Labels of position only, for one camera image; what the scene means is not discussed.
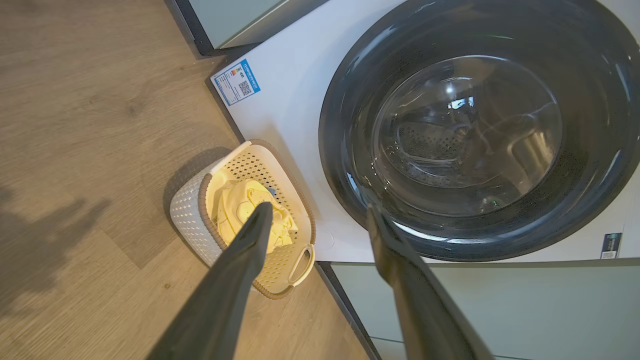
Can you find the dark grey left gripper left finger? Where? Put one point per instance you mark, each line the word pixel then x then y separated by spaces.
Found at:
pixel 220 300

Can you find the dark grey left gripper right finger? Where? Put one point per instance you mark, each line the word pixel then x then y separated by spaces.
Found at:
pixel 425 310

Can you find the pale yellow garment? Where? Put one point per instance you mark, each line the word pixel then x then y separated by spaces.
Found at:
pixel 235 205

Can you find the washing machine door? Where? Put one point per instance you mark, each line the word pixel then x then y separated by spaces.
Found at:
pixel 350 125

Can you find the white washing machine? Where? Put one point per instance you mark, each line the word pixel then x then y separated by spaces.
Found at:
pixel 290 75

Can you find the white perforated laundry basket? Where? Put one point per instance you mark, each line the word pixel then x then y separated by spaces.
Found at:
pixel 187 215

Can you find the round white filter cover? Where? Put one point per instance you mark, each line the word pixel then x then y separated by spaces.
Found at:
pixel 324 240

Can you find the black QR sticker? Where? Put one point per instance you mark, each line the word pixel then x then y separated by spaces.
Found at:
pixel 611 246

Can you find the blue white energy label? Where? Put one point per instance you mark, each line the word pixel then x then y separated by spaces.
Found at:
pixel 237 82

